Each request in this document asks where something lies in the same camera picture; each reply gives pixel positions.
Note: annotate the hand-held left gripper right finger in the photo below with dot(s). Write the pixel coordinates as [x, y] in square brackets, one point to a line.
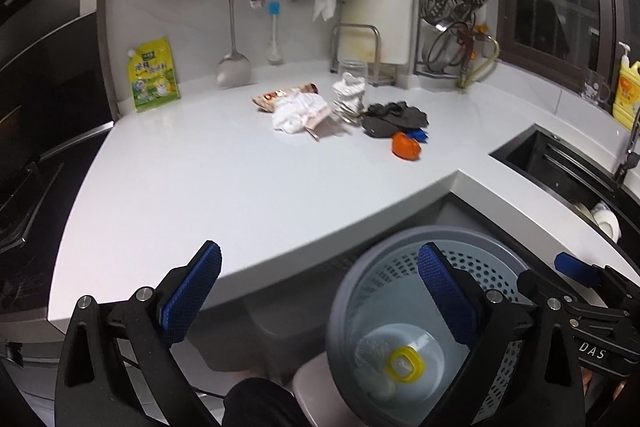
[445, 297]

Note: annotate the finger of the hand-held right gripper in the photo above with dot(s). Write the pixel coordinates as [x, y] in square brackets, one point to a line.
[542, 284]
[575, 268]

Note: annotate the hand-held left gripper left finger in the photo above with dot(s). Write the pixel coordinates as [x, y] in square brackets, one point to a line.
[192, 297]

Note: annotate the grey perforated waste bin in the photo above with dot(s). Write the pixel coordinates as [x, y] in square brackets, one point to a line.
[360, 302]

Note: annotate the orange peel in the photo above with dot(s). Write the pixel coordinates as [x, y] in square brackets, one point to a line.
[405, 147]

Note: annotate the dark grey cloth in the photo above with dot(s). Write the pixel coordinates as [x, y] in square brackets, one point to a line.
[395, 117]

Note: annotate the white tissue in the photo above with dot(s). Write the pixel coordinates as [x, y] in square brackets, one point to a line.
[295, 114]

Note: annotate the person's right hand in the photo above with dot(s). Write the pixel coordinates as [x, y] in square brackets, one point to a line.
[619, 392]

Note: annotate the white dishes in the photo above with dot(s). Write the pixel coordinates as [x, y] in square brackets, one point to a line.
[607, 219]

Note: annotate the crumpled clear plastic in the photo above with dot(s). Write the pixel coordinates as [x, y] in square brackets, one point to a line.
[370, 357]

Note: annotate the black kitchen sink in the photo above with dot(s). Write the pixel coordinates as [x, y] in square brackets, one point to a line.
[550, 162]

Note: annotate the metal faucet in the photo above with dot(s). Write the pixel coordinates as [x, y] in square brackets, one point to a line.
[629, 157]

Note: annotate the person's dark trouser leg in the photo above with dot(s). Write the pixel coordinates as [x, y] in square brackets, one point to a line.
[260, 402]

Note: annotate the clear glass mug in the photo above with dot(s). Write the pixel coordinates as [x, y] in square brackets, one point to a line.
[595, 89]

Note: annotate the yellow dish soap bottle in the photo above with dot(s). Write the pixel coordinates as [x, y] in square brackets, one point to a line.
[627, 94]

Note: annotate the black gas stove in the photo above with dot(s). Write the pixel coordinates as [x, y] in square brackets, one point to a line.
[25, 207]

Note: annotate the pink clear plastic wrapper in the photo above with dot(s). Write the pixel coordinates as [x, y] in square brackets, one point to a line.
[317, 124]

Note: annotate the red beige snack wrapper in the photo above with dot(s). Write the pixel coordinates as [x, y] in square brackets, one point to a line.
[272, 98]

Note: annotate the yellow green seasoning pouch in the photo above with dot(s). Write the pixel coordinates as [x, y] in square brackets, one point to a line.
[152, 77]

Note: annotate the metal spatula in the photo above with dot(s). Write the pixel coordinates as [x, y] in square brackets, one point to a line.
[232, 72]

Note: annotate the glass pot lid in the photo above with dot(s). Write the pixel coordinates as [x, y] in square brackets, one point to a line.
[440, 52]

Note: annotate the metal cutting board holder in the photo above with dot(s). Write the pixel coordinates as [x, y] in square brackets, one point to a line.
[376, 42]

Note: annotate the bottle brush with blue collar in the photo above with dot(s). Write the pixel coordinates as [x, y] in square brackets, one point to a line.
[273, 9]

